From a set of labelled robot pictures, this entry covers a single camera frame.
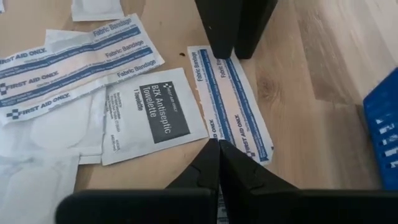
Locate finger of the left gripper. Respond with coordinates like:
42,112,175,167
194,0,244,60
234,0,279,60

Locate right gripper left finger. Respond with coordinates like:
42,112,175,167
55,138,221,224

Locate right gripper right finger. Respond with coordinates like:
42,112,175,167
219,139,398,224

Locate white antiseptic towelette packet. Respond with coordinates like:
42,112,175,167
101,67,209,166

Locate plain white bandage packet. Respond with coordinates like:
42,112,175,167
45,29,96,54
0,154,81,224
0,88,107,166

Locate blue plastic basket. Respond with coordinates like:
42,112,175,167
362,67,398,191

